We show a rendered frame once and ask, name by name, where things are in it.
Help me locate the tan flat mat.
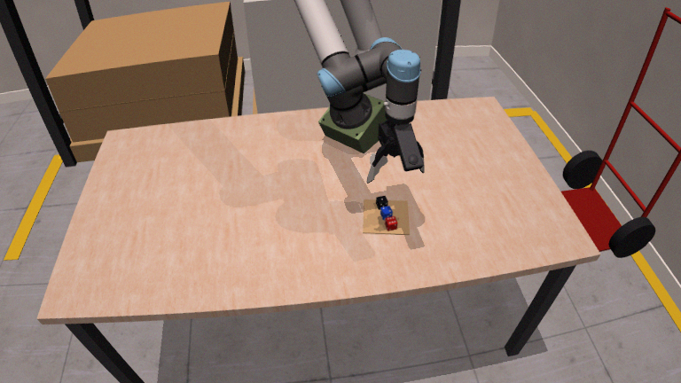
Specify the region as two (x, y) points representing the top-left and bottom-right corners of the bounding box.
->
(363, 199), (410, 235)

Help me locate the black die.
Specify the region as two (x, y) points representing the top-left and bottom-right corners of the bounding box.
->
(376, 196), (388, 209)

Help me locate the blue die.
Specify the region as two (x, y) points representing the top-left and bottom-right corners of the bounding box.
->
(380, 206), (393, 220)

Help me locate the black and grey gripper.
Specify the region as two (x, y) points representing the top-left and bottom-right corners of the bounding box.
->
(366, 113), (424, 183)

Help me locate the red die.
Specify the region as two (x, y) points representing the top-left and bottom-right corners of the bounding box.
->
(385, 216), (397, 231)

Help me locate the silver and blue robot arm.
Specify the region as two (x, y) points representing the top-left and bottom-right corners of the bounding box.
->
(294, 0), (424, 171)

